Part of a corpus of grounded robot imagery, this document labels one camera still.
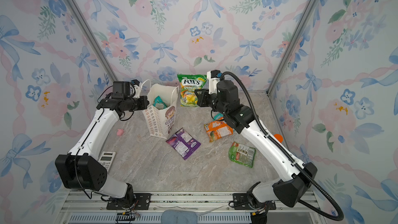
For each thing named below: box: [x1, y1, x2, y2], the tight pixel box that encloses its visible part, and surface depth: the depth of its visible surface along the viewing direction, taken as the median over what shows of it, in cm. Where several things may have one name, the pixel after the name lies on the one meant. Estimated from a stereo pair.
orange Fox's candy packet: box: [204, 120, 234, 143], surface depth 99 cm
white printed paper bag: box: [139, 79, 180, 140], surface depth 89 cm
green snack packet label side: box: [228, 141, 257, 168], surface depth 90 cm
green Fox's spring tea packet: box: [177, 74, 207, 107], surface depth 69 cm
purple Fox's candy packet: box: [165, 127, 202, 161], surface depth 94 cm
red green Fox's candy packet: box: [152, 95, 168, 110], surface depth 95 cm
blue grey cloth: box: [161, 209, 198, 224], surface depth 69 cm
